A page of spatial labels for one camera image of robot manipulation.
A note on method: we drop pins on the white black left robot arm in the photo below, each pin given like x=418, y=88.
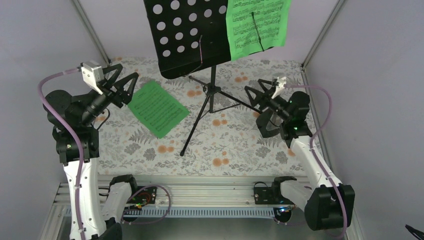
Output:
x=77, y=144

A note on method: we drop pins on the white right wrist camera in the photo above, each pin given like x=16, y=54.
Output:
x=278, y=84

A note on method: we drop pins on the black metronome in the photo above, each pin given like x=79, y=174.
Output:
x=269, y=123

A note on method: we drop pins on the black music stand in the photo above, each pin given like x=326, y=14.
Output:
x=190, y=40

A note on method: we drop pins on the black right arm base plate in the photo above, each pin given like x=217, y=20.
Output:
x=265, y=196

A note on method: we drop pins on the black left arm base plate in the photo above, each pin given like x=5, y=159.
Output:
x=144, y=197

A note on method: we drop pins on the green sheet music page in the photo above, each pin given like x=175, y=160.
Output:
x=156, y=109
x=254, y=26

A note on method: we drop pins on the aluminium rail frame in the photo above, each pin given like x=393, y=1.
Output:
x=192, y=191

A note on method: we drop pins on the floral patterned mat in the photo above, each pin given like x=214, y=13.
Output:
x=225, y=142

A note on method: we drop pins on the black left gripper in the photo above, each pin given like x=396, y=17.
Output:
x=125, y=96

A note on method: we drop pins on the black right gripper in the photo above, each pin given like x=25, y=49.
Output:
x=257, y=98

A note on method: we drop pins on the grey slotted cable duct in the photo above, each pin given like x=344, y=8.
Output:
x=202, y=212

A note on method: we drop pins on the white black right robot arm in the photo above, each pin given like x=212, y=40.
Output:
x=326, y=202

